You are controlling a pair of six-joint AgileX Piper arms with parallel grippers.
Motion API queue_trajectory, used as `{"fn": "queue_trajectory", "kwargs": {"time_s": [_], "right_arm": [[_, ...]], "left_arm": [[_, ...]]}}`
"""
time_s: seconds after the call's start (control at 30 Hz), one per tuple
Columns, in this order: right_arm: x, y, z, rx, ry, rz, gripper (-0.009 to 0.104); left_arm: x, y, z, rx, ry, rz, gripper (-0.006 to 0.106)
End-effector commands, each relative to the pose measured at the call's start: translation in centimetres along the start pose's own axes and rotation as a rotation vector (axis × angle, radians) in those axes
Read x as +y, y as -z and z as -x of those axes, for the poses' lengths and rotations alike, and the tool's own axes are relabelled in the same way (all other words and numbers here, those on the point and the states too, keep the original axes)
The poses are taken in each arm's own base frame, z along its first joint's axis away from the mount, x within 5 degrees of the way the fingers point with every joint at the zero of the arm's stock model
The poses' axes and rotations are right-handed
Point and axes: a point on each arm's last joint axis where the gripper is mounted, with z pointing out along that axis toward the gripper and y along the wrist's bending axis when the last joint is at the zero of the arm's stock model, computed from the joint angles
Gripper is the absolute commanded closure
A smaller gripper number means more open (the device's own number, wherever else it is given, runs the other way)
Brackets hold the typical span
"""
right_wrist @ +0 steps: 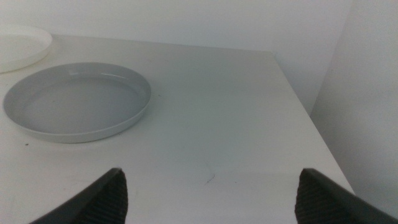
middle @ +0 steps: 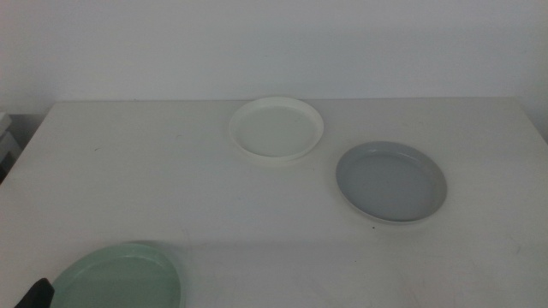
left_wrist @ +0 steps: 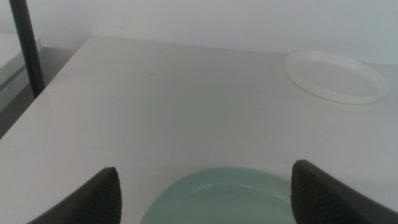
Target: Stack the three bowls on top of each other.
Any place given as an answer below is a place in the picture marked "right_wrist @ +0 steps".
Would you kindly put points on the grey shallow bowl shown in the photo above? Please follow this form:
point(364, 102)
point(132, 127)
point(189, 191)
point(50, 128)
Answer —
point(77, 102)

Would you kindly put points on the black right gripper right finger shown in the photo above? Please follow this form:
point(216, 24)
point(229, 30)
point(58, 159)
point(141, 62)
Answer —
point(323, 205)

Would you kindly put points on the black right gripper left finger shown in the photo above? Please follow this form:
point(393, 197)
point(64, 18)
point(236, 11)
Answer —
point(102, 202)

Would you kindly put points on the white shallow bowl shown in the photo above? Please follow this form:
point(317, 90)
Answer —
point(18, 49)

